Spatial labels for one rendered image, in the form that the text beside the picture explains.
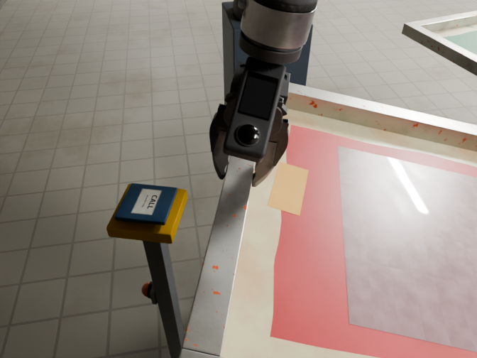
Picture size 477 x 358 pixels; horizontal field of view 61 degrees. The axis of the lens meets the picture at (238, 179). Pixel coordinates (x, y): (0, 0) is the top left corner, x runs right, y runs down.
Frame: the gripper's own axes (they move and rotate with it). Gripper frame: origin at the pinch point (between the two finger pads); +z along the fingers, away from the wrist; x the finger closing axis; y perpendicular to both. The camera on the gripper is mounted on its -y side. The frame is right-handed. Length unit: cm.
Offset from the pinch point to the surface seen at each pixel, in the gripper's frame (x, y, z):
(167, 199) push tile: 12.7, 12.9, 21.6
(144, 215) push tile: 15.8, 8.2, 22.2
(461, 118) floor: -143, 212, 93
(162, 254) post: 12.1, 10.1, 36.0
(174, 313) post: 8, 10, 60
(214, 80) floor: 33, 241, 124
